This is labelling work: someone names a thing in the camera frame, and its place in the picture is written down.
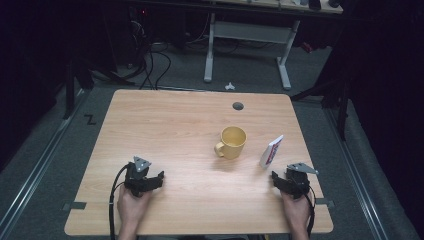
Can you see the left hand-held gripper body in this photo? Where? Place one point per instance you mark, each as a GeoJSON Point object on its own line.
{"type": "Point", "coordinates": [136, 173]}

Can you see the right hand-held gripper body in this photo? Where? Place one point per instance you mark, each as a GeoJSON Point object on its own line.
{"type": "Point", "coordinates": [297, 181]}

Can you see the person's right hand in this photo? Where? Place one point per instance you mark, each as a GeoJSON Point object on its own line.
{"type": "Point", "coordinates": [295, 211]}

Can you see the person's left hand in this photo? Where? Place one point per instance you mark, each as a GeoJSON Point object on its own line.
{"type": "Point", "coordinates": [132, 208]}

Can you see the grey tape strip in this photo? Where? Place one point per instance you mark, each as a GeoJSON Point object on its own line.
{"type": "Point", "coordinates": [326, 202]}
{"type": "Point", "coordinates": [75, 205]}

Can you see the yellow mug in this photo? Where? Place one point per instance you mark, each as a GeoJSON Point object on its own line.
{"type": "Point", "coordinates": [232, 144]}

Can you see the grey round table grommet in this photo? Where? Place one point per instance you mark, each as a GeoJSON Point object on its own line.
{"type": "Point", "coordinates": [238, 106]}

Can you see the black metal stand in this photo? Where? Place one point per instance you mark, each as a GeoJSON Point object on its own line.
{"type": "Point", "coordinates": [341, 96]}
{"type": "Point", "coordinates": [70, 90]}

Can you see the small white floor object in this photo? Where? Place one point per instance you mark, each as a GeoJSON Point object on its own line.
{"type": "Point", "coordinates": [229, 86]}

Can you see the white-framed desk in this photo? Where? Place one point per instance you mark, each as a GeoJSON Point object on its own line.
{"type": "Point", "coordinates": [248, 32]}

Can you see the metal floor rail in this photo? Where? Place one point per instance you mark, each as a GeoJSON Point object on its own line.
{"type": "Point", "coordinates": [36, 170]}
{"type": "Point", "coordinates": [356, 180]}

